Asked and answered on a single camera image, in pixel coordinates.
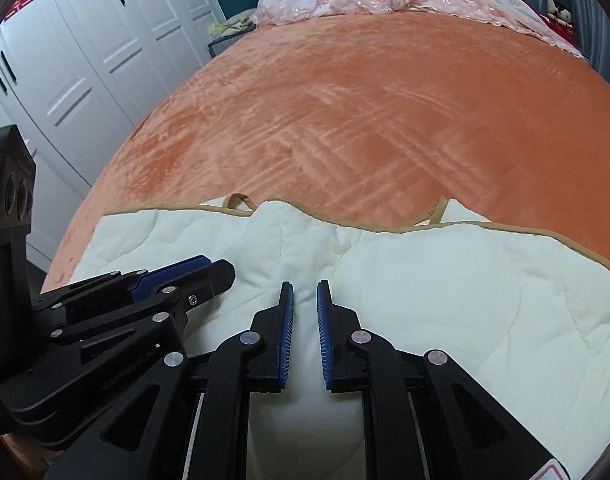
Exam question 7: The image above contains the orange plush blanket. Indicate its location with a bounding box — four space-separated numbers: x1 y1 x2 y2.
39 9 610 293

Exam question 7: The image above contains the red pillow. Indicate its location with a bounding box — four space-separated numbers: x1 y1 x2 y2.
479 0 576 42

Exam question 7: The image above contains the stuffed doll toy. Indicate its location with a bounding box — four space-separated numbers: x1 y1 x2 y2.
544 0 574 27

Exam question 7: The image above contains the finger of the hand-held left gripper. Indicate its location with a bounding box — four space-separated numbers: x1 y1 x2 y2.
31 254 214 319
51 259 236 345

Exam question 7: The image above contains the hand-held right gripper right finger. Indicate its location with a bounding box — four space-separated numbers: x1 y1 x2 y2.
316 278 572 480

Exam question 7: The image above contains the dark bedside table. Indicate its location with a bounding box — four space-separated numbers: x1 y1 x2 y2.
207 9 258 60

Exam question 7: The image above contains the white wardrobe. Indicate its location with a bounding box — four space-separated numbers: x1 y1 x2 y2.
0 0 222 263

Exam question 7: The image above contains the blue-grey curtain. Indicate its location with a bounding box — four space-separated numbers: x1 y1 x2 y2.
566 0 610 92

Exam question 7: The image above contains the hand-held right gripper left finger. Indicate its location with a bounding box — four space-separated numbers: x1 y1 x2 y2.
45 280 296 480

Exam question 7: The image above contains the cream quilted jacket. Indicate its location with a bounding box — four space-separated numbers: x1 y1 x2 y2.
77 191 610 480

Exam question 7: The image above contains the yellowish clutter pile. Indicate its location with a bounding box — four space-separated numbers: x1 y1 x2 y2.
211 14 256 37

